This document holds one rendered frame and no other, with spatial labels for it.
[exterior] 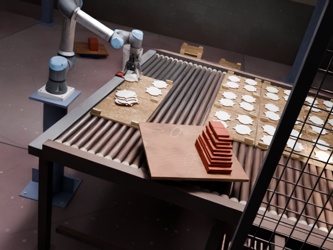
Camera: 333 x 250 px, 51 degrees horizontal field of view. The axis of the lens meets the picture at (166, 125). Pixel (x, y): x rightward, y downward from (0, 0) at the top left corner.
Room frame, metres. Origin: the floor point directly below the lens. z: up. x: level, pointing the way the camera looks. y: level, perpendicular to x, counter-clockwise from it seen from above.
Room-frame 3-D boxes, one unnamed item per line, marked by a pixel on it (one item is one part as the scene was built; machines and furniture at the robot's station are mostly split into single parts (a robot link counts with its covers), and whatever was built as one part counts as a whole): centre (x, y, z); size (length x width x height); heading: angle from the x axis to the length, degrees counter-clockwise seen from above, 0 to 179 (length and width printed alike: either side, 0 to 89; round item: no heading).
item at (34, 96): (2.23, 0.82, 0.44); 0.38 x 0.38 x 0.87; 86
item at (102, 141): (2.48, 0.21, 0.90); 1.95 x 0.05 x 0.05; 170
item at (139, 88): (2.54, 0.22, 0.93); 0.41 x 0.35 x 0.02; 170
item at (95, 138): (2.49, 0.26, 0.90); 1.95 x 0.05 x 0.05; 170
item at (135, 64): (2.35, 0.32, 1.19); 0.09 x 0.08 x 0.12; 171
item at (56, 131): (2.52, 0.48, 0.89); 2.08 x 0.09 x 0.06; 170
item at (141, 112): (2.13, 0.29, 0.93); 0.41 x 0.35 x 0.02; 170
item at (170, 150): (1.62, -0.15, 1.03); 0.50 x 0.50 x 0.02; 17
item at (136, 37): (2.35, 0.33, 1.35); 0.09 x 0.08 x 0.11; 90
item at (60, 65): (2.23, 0.81, 1.07); 0.13 x 0.12 x 0.14; 0
